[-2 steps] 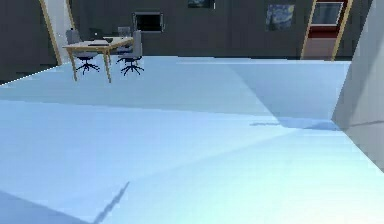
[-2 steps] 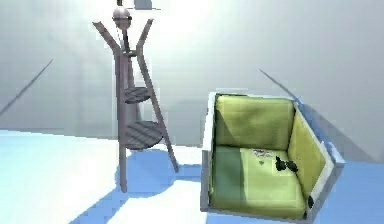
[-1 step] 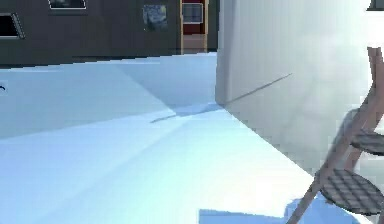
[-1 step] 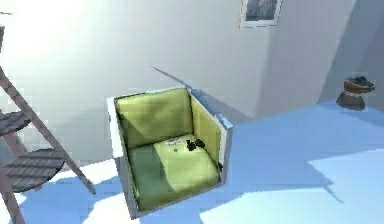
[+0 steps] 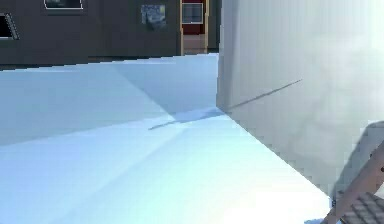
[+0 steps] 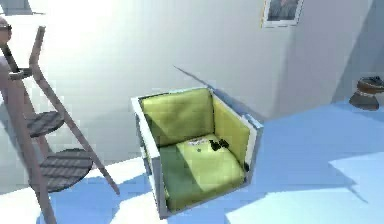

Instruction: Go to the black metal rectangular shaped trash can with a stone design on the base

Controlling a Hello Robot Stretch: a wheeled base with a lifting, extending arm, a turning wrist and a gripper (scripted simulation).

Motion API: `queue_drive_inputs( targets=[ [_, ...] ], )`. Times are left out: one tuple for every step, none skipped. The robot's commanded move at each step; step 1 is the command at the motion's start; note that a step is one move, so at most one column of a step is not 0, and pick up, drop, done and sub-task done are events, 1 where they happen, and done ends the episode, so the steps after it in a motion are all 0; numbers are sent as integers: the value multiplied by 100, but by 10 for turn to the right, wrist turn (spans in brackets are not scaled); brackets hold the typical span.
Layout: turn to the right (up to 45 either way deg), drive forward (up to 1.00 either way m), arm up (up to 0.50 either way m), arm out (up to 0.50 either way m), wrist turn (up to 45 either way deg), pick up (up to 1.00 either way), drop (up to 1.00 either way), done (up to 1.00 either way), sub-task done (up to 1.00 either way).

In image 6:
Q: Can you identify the small white checked object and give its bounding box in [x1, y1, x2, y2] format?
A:
[187, 137, 210, 148]

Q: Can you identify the small black object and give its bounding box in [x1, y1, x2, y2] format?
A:
[208, 138, 231, 153]

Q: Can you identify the white armchair with green cushions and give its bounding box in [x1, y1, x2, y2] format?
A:
[130, 85, 265, 220]

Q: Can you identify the brown ladder shelf stand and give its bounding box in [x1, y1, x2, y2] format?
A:
[0, 25, 121, 224]

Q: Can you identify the brown round vase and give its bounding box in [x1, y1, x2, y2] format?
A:
[0, 16, 14, 47]

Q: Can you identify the white framed wall picture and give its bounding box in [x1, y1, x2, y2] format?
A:
[260, 0, 305, 29]

